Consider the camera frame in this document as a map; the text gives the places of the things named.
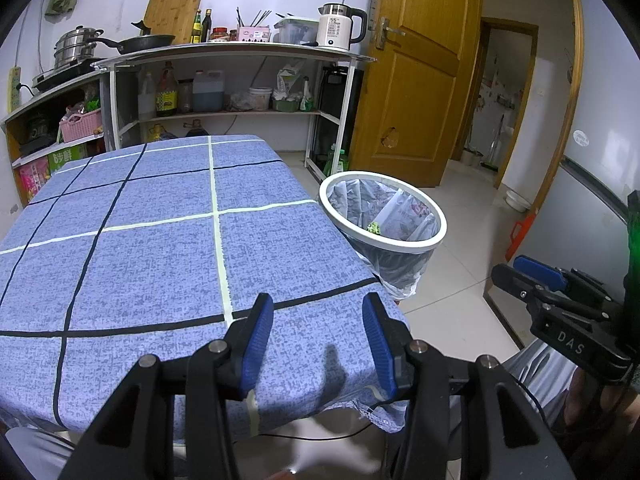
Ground white plastic bottle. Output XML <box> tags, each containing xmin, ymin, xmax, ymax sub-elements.
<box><xmin>137</xmin><ymin>72</ymin><xmax>157</xmax><ymax>121</ymax></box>

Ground pink carton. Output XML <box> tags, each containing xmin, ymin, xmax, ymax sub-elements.
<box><xmin>19</xmin><ymin>160</ymin><xmax>51</xmax><ymax>206</ymax></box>

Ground yellow power strip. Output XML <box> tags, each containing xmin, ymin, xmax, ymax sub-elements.
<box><xmin>7</xmin><ymin>66</ymin><xmax>22</xmax><ymax>113</ymax></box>

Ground translucent jerry can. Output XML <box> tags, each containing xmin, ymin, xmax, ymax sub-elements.
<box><xmin>192</xmin><ymin>70</ymin><xmax>226</xmax><ymax>112</ymax></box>

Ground clear storage box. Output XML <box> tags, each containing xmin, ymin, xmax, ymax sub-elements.
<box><xmin>274</xmin><ymin>17</ymin><xmax>321</xmax><ymax>45</ymax></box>

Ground wooden door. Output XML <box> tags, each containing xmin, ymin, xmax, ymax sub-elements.
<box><xmin>350</xmin><ymin>0</ymin><xmax>483</xmax><ymax>188</ymax></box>

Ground person's grey pants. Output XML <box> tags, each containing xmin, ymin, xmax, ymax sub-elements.
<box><xmin>5</xmin><ymin>337</ymin><xmax>581</xmax><ymax>480</ymax></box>

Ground crumpled white plastic bag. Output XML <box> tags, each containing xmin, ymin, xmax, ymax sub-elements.
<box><xmin>275</xmin><ymin>62</ymin><xmax>308</xmax><ymax>103</ymax></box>

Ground pink plastic basket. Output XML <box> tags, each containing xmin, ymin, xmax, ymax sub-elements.
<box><xmin>59</xmin><ymin>110</ymin><xmax>103</xmax><ymax>143</ymax></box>

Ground green carton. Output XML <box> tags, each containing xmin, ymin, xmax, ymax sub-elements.
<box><xmin>47</xmin><ymin>145</ymin><xmax>88</xmax><ymax>176</ymax></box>

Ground person's right hand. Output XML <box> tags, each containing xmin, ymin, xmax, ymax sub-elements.
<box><xmin>565</xmin><ymin>365</ymin><xmax>640</xmax><ymax>438</ymax></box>

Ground steel steamer pot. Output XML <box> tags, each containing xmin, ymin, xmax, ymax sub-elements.
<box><xmin>52</xmin><ymin>27</ymin><xmax>103</xmax><ymax>68</ymax></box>

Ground blue checked tablecloth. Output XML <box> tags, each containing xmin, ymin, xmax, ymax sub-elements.
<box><xmin>0</xmin><ymin>134</ymin><xmax>413</xmax><ymax>433</ymax></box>

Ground metal door handle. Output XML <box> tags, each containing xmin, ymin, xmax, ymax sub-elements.
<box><xmin>376</xmin><ymin>16</ymin><xmax>407</xmax><ymax>51</ymax></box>

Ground black induction cooker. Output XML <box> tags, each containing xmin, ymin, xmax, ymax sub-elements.
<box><xmin>32</xmin><ymin>57</ymin><xmax>108</xmax><ymax>92</ymax></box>

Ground white trash bin with bag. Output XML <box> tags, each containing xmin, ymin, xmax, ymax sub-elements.
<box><xmin>322</xmin><ymin>176</ymin><xmax>443</xmax><ymax>301</ymax></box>

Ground black frying pan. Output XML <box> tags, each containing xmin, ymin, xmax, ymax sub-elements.
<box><xmin>92</xmin><ymin>21</ymin><xmax>176</xmax><ymax>56</ymax></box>

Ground white electric kettle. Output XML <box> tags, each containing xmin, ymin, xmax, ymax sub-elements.
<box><xmin>316</xmin><ymin>3</ymin><xmax>368</xmax><ymax>52</ymax></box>

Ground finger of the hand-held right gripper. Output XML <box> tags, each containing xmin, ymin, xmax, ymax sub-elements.
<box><xmin>514</xmin><ymin>255</ymin><xmax>616</xmax><ymax>306</ymax></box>
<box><xmin>491</xmin><ymin>263</ymin><xmax>601</xmax><ymax>321</ymax></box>

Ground white refrigerator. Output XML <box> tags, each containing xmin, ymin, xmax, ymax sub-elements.
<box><xmin>532</xmin><ymin>0</ymin><xmax>640</xmax><ymax>341</ymax></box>

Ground green glass bottle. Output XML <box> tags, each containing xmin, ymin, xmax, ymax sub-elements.
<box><xmin>324</xmin><ymin>144</ymin><xmax>348</xmax><ymax>176</ymax></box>

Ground white metal shelf unit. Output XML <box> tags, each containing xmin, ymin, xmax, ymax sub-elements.
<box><xmin>92</xmin><ymin>42</ymin><xmax>378</xmax><ymax>188</ymax></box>

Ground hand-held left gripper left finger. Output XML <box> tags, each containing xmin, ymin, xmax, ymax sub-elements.
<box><xmin>57</xmin><ymin>292</ymin><xmax>275</xmax><ymax>480</ymax></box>

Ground white round trash bin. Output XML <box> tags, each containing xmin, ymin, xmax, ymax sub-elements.
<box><xmin>318</xmin><ymin>171</ymin><xmax>447</xmax><ymax>253</ymax></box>

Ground dark soy sauce jug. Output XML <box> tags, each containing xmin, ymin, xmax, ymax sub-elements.
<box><xmin>155</xmin><ymin>61</ymin><xmax>179</xmax><ymax>118</ymax></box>

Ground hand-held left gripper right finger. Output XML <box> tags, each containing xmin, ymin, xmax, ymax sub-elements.
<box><xmin>362</xmin><ymin>292</ymin><xmax>578</xmax><ymax>480</ymax></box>

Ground orange plastic dustpan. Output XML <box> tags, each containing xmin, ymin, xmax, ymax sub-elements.
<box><xmin>506</xmin><ymin>212</ymin><xmax>536</xmax><ymax>261</ymax></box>

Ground wooden cutting board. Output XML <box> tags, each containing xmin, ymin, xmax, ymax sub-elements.
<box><xmin>143</xmin><ymin>0</ymin><xmax>205</xmax><ymax>45</ymax></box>

